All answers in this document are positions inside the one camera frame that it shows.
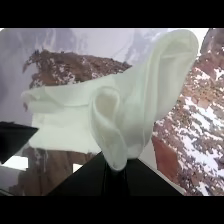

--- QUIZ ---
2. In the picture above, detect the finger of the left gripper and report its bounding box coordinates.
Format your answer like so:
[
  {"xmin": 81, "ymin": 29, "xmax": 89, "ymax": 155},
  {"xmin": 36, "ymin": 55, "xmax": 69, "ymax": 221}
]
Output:
[{"xmin": 0, "ymin": 121, "xmax": 40, "ymax": 165}]

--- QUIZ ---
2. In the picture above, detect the white garment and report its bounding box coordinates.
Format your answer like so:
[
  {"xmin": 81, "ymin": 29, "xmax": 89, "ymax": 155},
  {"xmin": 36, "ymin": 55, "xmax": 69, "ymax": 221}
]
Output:
[{"xmin": 20, "ymin": 29, "xmax": 200, "ymax": 172}]

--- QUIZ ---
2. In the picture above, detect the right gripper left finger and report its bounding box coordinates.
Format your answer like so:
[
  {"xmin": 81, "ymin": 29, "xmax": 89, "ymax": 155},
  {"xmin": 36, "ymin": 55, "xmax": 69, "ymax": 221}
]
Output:
[{"xmin": 48, "ymin": 151, "xmax": 116, "ymax": 197}]

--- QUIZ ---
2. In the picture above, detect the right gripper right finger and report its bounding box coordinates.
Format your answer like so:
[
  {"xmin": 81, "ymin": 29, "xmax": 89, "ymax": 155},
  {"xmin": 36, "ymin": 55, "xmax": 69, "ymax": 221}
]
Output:
[{"xmin": 115, "ymin": 157, "xmax": 185, "ymax": 197}]

